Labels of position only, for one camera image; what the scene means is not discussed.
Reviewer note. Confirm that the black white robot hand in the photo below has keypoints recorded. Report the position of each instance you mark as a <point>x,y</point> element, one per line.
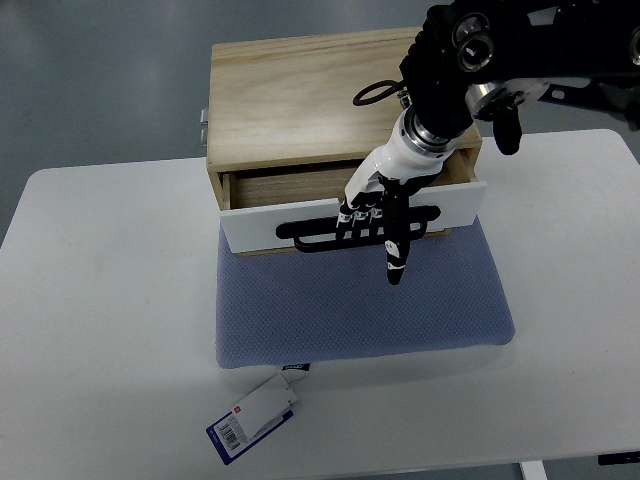
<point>381,187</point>

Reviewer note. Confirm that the wooden drawer cabinet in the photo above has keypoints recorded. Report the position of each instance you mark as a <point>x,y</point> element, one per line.
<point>286,104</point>

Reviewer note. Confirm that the blue mesh cushion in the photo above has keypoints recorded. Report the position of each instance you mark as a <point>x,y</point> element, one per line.
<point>288,308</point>

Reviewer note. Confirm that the white blue product tag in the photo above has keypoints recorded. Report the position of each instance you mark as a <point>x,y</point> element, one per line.
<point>257,415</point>

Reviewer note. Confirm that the white table leg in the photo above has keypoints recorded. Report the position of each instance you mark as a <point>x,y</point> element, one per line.
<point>533,470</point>

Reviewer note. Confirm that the grey table clamp bracket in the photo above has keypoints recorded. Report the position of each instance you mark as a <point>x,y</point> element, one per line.
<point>203,122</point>

